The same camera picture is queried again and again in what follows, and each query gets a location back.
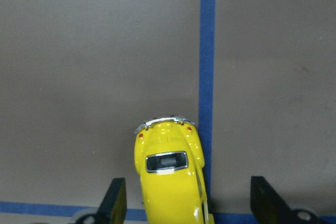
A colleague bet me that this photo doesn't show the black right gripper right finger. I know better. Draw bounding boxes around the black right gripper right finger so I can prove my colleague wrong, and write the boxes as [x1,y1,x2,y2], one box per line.
[250,176,300,224]

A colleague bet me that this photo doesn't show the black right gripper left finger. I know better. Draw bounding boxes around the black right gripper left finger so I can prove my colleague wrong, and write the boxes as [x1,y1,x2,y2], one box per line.
[96,178,127,224]

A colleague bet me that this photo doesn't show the yellow toy beetle car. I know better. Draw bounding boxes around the yellow toy beetle car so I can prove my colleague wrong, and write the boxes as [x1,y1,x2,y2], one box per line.
[134,116,214,223]

